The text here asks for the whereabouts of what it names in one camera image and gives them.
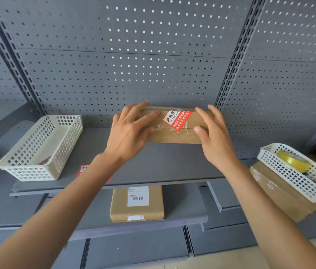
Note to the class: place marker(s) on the grey perforated back panel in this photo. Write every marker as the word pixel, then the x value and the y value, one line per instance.
pixel 292 81
pixel 124 58

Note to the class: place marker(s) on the person's left thumb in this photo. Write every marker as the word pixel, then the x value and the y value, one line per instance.
pixel 150 133

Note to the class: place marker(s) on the person's left middle finger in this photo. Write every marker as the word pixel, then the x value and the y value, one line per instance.
pixel 139 110

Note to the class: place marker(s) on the white plastic mesh basket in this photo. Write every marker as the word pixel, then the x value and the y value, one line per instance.
pixel 287 173
pixel 62 142

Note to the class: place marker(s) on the person's left forearm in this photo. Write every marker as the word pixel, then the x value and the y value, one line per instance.
pixel 54 218

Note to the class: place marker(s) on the person's right middle finger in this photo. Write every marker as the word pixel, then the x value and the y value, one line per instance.
pixel 214 113

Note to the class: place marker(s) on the person's right hand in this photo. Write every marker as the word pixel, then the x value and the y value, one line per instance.
pixel 219 145

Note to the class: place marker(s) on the yellow tape roll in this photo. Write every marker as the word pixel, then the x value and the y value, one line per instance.
pixel 294 161

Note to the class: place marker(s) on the large taped cardboard box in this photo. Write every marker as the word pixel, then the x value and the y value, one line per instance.
pixel 281 193

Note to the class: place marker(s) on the grey metal shelf bracket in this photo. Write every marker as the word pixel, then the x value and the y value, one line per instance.
pixel 213 194

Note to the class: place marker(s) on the person's right thumb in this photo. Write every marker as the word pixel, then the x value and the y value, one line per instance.
pixel 201 131

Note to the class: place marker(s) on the grey slotted shelf upright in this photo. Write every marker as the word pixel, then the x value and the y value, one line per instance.
pixel 12 55
pixel 239 55

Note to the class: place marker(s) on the red sticker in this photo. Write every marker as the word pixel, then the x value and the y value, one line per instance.
pixel 83 170

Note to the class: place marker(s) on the person's left little finger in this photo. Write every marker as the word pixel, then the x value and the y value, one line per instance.
pixel 116 121

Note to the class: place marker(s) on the person's left hand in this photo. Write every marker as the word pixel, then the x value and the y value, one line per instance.
pixel 125 137

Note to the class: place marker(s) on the cardboard box with white label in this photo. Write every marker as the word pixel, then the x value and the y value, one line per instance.
pixel 137 212

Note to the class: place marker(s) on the person's right forearm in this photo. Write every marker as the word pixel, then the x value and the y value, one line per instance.
pixel 270 218

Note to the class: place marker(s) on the cardboard box with red label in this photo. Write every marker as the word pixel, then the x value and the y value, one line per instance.
pixel 174 134

